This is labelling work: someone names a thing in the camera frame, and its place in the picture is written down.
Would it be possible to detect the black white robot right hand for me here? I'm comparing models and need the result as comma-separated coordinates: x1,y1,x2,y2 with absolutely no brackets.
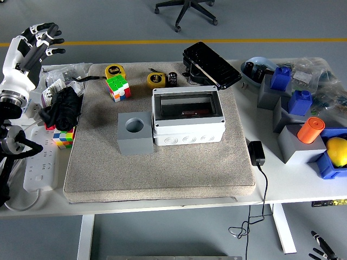
309,230,339,260

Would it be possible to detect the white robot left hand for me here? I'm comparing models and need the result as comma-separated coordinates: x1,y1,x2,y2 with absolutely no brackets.
0,22,66,94

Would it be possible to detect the white junction box clear lid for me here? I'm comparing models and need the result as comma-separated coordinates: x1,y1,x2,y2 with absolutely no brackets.
151,85,226,147

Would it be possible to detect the white purple electrical module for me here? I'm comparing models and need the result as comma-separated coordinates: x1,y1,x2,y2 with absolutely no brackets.
40,78,67,108

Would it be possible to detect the white table leg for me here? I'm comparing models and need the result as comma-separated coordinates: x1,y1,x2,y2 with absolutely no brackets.
272,203,297,255
77,215,95,260

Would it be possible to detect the black table control panel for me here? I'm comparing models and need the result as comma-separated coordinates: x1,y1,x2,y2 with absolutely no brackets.
311,199,347,208

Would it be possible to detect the clear plastic bag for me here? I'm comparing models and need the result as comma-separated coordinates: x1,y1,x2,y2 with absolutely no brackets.
40,62,94,94

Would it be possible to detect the black folded cloth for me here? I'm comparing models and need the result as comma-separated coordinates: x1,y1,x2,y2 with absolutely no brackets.
38,86,83,131

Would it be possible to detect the colourful puzzle cube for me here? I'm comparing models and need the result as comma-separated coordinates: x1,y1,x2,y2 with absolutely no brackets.
52,127,76,150
105,75,131,103

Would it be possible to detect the blue plastic bin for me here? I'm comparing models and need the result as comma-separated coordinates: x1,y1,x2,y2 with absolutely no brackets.
316,127,347,180

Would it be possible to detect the white power strip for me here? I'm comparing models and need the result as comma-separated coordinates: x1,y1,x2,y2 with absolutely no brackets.
23,127,60,192

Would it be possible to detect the yellow tape measure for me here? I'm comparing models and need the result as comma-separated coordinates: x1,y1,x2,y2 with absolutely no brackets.
105,64,126,81
146,68,166,89

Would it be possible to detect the yellow lemon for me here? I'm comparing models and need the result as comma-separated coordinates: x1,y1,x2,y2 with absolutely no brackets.
325,136,347,167

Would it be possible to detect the grey holder block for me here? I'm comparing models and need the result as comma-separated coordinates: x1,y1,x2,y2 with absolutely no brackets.
117,110,154,155
277,123,327,165
256,74,293,111
272,94,312,134

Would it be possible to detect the black power adapter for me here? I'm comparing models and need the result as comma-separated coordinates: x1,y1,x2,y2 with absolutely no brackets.
248,140,266,166

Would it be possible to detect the blue bottle-shaped block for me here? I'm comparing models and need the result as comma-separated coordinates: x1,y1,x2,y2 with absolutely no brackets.
287,89,313,116
270,66,292,92

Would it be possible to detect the clear bag of components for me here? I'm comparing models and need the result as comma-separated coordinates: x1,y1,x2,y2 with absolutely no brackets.
291,57,339,90
311,81,347,120

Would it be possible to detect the black capacitor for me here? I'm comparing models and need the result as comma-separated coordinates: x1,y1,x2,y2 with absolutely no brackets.
166,71,179,88

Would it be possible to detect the grey-brown mat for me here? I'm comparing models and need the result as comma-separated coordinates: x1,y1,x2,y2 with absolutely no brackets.
62,61,257,204

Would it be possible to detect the black office chair base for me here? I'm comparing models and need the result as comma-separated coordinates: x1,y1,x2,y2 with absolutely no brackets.
153,0,219,33

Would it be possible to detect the black plastic case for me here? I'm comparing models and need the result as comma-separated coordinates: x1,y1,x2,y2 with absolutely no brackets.
182,41,242,90

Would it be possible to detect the light blue bowl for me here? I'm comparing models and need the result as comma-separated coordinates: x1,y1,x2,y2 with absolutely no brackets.
240,56,279,88

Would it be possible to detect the black strap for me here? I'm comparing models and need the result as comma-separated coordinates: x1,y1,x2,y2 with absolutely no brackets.
72,75,107,82

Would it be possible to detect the black adapter cord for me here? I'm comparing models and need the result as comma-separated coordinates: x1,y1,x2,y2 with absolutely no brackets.
229,164,273,260

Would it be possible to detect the white power cable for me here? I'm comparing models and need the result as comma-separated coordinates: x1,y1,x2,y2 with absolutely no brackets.
4,120,46,211

